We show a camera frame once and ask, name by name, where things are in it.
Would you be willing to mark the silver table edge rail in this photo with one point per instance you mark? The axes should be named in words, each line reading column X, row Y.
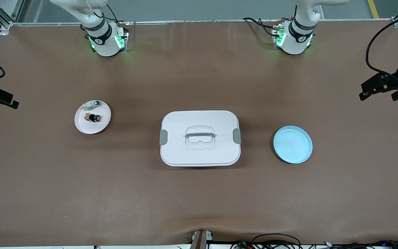
column 202, row 21

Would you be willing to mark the pale pink round plate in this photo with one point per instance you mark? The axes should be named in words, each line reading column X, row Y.
column 92, row 128

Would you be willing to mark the light blue round plate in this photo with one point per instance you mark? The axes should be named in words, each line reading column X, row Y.
column 292, row 145

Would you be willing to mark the green and silver push-button switch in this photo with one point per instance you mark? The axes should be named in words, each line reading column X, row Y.
column 94, row 103

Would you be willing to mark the white lidded storage box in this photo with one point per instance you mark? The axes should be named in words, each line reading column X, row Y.
column 199, row 155

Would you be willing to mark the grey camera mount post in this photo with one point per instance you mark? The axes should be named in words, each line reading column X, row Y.
column 200, row 240

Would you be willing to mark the brown table cover sheet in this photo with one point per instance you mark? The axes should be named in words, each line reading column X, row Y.
column 199, row 200

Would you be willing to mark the orange and black push-button switch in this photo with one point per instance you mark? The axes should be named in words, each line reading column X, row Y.
column 93, row 118

